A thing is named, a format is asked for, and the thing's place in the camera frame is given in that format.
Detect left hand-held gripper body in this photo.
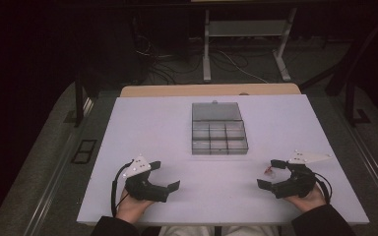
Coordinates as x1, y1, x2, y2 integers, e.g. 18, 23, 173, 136
121, 153, 170, 204

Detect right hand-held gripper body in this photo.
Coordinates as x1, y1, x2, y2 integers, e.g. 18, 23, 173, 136
271, 149, 333, 201

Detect clear plastic compartment box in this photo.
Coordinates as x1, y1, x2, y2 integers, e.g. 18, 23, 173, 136
191, 101, 250, 156

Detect person's left hand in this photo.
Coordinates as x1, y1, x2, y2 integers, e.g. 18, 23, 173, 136
115, 188, 156, 225

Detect person's right hand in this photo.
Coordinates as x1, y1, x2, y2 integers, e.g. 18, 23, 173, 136
283, 184, 328, 213

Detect wooden table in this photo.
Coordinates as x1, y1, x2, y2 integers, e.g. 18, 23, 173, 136
119, 83, 302, 98

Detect black metal stand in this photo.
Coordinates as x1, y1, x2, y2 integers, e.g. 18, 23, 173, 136
74, 62, 95, 129
298, 9, 378, 128

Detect white metal stand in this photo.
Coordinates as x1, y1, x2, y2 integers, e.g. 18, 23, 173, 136
202, 8, 298, 84

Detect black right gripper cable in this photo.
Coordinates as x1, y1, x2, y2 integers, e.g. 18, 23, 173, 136
313, 171, 334, 205

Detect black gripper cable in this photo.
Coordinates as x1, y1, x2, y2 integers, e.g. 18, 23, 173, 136
313, 171, 334, 205
110, 158, 136, 218

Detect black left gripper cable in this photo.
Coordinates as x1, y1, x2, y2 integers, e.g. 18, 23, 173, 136
110, 158, 136, 218

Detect aluminium floor rail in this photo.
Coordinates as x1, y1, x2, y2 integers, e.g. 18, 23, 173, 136
22, 97, 95, 236
340, 123, 378, 212

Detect black floor cables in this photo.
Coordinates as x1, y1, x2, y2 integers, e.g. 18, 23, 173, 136
133, 31, 205, 86

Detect white floor cable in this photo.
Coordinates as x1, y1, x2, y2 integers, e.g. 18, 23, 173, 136
215, 48, 271, 85

